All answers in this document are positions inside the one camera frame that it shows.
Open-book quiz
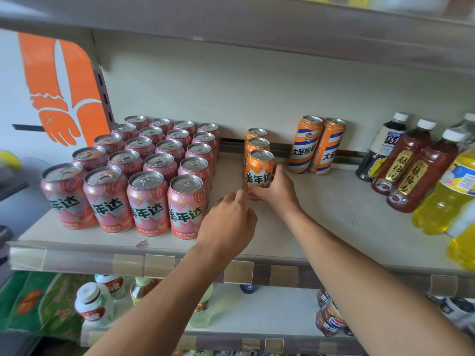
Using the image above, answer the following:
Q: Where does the person's right hand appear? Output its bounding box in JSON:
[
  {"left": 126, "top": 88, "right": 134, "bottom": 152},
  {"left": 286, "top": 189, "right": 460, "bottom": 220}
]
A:
[{"left": 248, "top": 165, "right": 303, "bottom": 223}]

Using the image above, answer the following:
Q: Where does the person's left hand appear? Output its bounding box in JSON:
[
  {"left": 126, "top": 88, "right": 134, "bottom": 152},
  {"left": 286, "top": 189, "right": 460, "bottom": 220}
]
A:
[{"left": 196, "top": 189, "right": 259, "bottom": 265}]

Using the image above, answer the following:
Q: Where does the row of red cans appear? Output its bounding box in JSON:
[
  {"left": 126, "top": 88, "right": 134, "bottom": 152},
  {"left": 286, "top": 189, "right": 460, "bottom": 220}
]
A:
[{"left": 41, "top": 114, "right": 220, "bottom": 240}]

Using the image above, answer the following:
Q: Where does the person's right forearm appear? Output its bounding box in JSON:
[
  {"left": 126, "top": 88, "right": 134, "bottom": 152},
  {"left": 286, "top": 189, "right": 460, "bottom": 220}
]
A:
[{"left": 285, "top": 211, "right": 475, "bottom": 356}]

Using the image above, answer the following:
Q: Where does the person's left forearm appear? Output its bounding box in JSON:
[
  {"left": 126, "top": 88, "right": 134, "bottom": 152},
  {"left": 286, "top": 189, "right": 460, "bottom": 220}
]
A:
[{"left": 85, "top": 252, "right": 238, "bottom": 356}]

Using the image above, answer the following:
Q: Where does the tall orange striped can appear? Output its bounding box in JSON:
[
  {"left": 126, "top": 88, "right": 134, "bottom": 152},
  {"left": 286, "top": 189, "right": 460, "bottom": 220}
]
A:
[
  {"left": 308, "top": 117, "right": 347, "bottom": 176},
  {"left": 287, "top": 115, "right": 324, "bottom": 174}
]

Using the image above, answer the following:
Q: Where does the pale green drink bottle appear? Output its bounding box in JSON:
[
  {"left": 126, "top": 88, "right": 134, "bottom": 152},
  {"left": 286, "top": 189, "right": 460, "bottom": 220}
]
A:
[{"left": 189, "top": 283, "right": 214, "bottom": 329}]

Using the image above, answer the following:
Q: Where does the yellow label tea bottle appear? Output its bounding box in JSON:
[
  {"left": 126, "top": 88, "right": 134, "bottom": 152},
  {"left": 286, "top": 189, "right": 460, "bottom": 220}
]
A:
[{"left": 130, "top": 276, "right": 160, "bottom": 307}]

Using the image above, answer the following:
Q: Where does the group of capped tea bottles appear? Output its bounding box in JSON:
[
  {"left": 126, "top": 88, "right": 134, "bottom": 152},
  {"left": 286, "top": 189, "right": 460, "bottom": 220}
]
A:
[{"left": 315, "top": 288, "right": 475, "bottom": 338}]

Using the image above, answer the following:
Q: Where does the row of tall drink bottles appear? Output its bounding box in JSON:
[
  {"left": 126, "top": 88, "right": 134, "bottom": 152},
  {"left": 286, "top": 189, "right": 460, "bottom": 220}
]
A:
[{"left": 355, "top": 112, "right": 475, "bottom": 272}]

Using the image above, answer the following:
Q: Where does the cluster of white milk bottles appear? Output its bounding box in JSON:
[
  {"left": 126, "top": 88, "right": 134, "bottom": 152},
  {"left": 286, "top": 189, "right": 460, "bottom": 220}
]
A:
[{"left": 74, "top": 274, "right": 127, "bottom": 327}]

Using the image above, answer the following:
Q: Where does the clear food display cover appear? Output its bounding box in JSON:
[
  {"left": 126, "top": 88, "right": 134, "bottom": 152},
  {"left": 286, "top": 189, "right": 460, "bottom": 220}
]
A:
[{"left": 0, "top": 161, "right": 30, "bottom": 203}]

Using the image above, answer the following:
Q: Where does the yellow round disc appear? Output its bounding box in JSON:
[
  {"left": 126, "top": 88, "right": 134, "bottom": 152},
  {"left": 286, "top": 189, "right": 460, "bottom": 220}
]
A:
[{"left": 0, "top": 151, "right": 22, "bottom": 170}]

